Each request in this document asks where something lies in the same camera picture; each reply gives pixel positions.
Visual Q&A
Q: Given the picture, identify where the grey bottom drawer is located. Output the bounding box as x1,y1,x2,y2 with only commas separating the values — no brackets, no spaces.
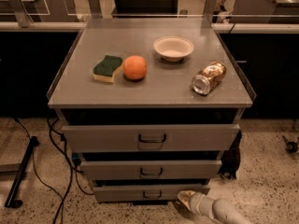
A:
93,184,210,203

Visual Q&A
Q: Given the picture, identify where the grey drawer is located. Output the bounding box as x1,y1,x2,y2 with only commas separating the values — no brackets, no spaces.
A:
93,184,210,203
81,161,221,180
63,124,240,153

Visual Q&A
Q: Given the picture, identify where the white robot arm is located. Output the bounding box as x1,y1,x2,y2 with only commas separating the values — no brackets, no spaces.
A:
178,190,253,224

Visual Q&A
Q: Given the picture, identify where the grey middle drawer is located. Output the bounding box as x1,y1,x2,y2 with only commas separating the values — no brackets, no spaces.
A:
81,161,221,180

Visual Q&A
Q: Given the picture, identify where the grey top drawer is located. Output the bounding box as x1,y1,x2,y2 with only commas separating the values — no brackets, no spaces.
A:
63,124,240,153

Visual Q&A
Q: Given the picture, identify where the grey drawer cabinet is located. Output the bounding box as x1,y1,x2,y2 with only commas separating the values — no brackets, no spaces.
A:
46,17,257,203

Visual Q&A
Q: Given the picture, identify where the black bag behind cabinet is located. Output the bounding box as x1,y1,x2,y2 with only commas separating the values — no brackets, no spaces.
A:
219,132,242,179

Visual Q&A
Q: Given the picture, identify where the golden soda can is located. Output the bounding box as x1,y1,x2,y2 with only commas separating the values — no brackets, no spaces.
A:
191,62,226,95

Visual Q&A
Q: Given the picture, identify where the black caster wheel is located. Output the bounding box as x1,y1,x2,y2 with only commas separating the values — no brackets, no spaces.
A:
282,136,298,154

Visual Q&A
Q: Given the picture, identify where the orange fruit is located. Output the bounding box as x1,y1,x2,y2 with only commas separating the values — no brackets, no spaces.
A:
123,55,147,80

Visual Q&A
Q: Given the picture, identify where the white bowl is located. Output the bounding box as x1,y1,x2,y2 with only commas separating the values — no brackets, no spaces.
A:
153,36,194,62

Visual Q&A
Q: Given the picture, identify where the green yellow sponge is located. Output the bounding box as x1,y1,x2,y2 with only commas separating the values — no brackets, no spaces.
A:
93,55,122,83

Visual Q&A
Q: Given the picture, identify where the black floor stand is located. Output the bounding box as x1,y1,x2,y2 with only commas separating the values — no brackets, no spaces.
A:
5,136,39,208

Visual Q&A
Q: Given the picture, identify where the black chair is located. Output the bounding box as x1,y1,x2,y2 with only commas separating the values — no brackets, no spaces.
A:
111,0,178,17

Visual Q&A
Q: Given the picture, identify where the black cable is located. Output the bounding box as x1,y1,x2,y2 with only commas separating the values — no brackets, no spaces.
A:
12,117,97,224

